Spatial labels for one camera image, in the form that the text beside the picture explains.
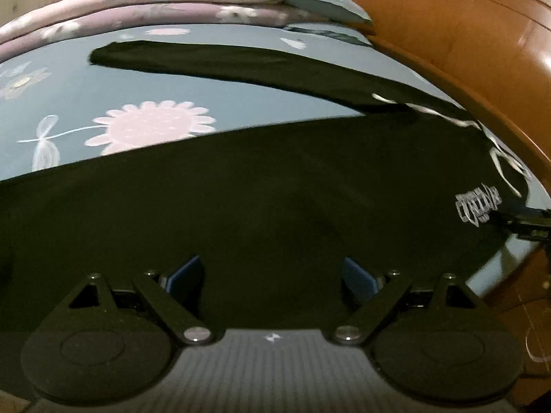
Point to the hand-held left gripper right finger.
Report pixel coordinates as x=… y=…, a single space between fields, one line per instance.
x=359 y=279

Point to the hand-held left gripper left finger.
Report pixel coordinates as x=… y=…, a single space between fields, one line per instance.
x=185 y=277

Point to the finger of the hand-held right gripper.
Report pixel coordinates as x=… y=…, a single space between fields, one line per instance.
x=536 y=232
x=529 y=213

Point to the wooden headboard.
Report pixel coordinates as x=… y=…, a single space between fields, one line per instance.
x=452 y=30

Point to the blue floral bed sheet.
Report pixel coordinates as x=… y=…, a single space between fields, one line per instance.
x=77 y=94

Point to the flat teal pillow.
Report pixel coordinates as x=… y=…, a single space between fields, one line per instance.
x=331 y=34

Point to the purple floral quilt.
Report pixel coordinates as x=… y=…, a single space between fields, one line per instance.
x=150 y=15

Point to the plump teal pillow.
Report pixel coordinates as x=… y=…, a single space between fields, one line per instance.
x=331 y=4

